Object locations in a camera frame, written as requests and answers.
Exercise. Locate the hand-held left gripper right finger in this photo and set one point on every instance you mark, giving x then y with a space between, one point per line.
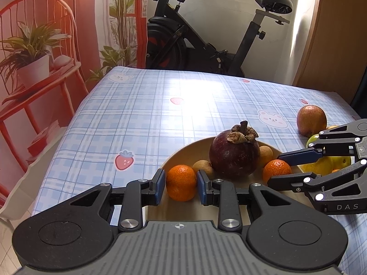
203 190

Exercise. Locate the brown longan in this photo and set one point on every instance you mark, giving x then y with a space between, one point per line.
265 156
203 167

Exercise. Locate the blue plaid tablecloth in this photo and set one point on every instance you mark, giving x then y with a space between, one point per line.
143 106

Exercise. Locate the red apple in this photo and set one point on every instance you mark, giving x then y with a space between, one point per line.
311 120

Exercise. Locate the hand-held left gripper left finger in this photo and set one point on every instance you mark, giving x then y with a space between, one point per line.
160 189

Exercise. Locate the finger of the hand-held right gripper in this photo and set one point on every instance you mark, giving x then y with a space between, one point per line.
289 182
301 157

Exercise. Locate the round wooden bowl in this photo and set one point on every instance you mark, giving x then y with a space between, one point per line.
183 156

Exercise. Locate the wooden door panel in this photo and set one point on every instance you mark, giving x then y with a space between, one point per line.
329 48

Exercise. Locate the black exercise bike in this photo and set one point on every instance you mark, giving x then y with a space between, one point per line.
172 43

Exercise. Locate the printed room scene backdrop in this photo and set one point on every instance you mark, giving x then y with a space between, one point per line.
28 20

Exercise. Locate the orange mandarin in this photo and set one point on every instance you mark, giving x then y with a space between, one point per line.
181 183
276 172

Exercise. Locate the dark purple mangosteen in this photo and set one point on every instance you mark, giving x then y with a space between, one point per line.
235 154

